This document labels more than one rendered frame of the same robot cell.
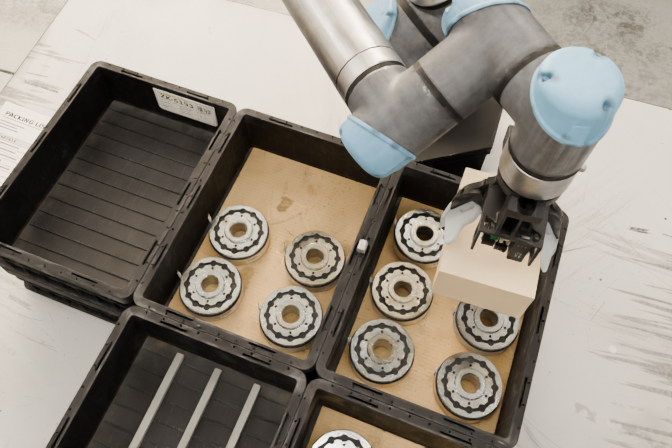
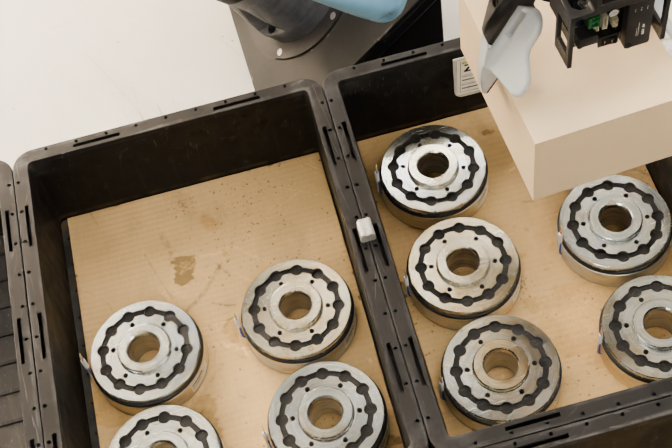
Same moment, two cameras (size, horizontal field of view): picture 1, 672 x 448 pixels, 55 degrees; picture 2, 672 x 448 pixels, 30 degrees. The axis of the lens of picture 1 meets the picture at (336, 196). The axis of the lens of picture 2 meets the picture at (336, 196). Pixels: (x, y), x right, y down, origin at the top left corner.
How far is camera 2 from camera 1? 0.22 m
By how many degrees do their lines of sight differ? 13
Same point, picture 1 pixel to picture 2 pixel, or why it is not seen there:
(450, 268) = (548, 130)
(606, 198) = not seen: outside the picture
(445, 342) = (578, 299)
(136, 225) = not seen: outside the picture
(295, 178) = (171, 221)
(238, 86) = not seen: outside the picture
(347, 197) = (274, 195)
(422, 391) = (600, 389)
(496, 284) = (627, 109)
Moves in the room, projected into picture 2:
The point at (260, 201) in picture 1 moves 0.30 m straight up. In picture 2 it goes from (141, 290) to (45, 101)
